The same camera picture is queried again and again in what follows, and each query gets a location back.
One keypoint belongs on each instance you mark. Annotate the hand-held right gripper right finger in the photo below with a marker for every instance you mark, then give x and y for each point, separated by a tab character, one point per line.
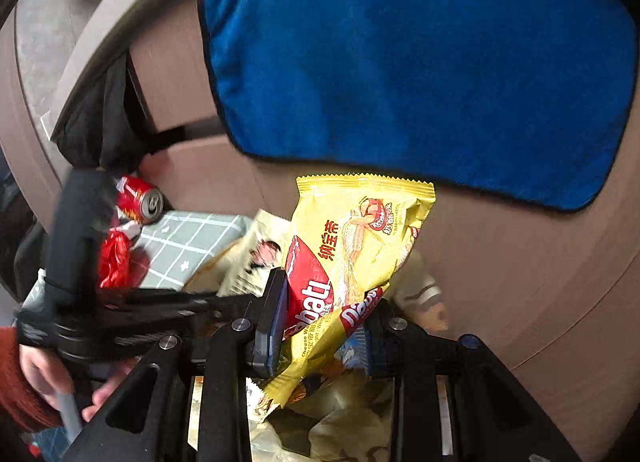
372	348

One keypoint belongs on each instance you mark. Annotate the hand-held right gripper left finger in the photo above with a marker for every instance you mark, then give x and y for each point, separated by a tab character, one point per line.
274	322

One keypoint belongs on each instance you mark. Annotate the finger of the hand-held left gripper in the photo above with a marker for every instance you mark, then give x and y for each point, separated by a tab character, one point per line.
170	302

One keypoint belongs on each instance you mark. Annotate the red soda can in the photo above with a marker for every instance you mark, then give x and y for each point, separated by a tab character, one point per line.
142	197

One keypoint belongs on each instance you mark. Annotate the yellow wafer packet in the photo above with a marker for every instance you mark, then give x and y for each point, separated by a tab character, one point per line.
350	237

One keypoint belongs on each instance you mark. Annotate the person's left forearm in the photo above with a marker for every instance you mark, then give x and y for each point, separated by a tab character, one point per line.
20	382

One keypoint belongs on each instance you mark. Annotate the person's left hand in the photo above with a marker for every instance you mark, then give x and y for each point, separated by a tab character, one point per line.
37	374

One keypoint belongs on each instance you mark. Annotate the red and blue snack packet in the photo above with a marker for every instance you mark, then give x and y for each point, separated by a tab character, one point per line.
357	322

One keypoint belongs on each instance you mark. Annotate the red foil wrapper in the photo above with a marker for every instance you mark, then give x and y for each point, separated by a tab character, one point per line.
114	257

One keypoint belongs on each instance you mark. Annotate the green grid mat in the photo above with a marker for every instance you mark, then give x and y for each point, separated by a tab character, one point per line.
185	247

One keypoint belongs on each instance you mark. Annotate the cream printed snack packet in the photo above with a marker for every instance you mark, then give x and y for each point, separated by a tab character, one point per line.
250	252

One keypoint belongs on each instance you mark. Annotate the beige striped packet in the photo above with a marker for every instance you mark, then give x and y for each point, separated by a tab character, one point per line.
425	292

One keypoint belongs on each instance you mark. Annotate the black cloth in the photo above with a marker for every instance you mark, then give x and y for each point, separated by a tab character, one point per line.
100	121

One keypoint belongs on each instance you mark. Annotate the blue cloth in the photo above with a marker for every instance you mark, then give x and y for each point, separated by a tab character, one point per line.
415	76

